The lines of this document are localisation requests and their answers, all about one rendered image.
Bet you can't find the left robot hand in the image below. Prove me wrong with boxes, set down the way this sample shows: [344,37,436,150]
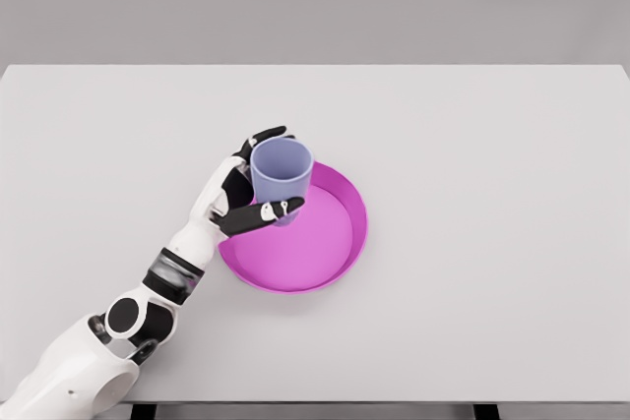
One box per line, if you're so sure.
[188,125,306,238]

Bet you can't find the lavender blue cup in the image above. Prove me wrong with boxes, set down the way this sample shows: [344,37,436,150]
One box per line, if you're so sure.
[249,138,315,228]

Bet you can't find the magenta round plate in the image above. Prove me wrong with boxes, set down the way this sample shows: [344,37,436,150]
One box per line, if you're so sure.
[218,160,368,294]

